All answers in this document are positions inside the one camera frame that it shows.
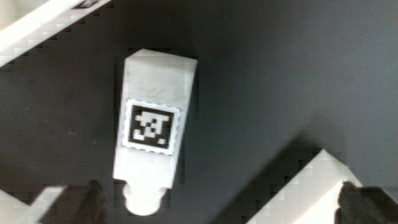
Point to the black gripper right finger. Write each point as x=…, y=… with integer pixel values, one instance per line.
x=366, y=206

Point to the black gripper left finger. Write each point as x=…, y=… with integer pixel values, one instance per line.
x=80, y=205

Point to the white square tabletop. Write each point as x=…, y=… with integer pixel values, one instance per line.
x=32, y=20

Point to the white leg grasped later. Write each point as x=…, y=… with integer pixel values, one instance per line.
x=155, y=100

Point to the white U-shaped obstacle wall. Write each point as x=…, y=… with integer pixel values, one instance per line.
x=304, y=203

